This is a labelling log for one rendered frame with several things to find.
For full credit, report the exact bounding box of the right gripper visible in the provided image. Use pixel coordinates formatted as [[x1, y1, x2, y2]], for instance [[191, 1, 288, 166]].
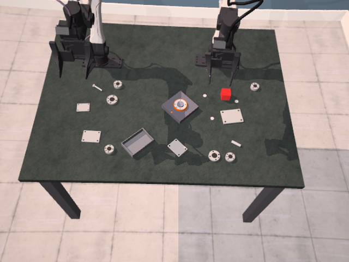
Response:
[[49, 31, 96, 80]]

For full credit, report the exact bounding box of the red cube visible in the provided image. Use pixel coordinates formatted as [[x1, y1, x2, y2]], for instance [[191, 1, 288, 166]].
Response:
[[221, 88, 231, 100]]

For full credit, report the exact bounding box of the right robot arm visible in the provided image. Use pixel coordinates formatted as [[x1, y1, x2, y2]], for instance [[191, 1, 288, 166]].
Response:
[[55, 0, 123, 69]]

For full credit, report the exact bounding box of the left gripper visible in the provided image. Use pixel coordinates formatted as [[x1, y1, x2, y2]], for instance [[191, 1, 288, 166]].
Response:
[[205, 40, 240, 86]]

